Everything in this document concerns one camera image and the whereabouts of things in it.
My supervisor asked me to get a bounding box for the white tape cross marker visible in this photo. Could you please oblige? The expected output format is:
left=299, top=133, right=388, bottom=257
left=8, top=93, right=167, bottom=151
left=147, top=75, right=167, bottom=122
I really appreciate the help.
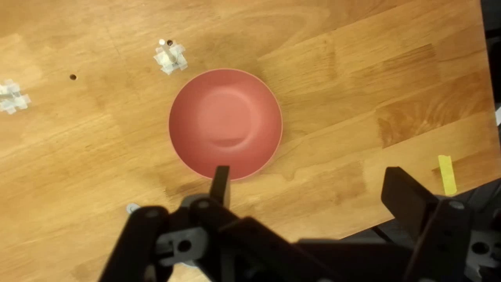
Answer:
left=0, top=79, right=31, bottom=116
left=152, top=36, right=189, bottom=77

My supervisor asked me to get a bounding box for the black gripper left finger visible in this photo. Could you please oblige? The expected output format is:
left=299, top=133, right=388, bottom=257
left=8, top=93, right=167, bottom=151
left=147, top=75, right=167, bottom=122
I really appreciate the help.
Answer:
left=98, top=165, right=299, bottom=282

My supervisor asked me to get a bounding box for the yellow tape strip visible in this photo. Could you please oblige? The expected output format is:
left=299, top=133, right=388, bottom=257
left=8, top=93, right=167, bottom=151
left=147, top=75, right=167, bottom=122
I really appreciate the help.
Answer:
left=437, top=154, right=459, bottom=198

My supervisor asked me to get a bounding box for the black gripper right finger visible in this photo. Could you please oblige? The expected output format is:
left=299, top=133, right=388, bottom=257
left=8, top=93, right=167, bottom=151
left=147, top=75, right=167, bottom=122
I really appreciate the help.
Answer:
left=380, top=166, right=474, bottom=282

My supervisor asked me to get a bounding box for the pink bowl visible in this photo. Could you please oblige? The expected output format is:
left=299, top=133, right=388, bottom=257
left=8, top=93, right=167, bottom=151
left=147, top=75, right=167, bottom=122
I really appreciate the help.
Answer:
left=167, top=68, right=285, bottom=182

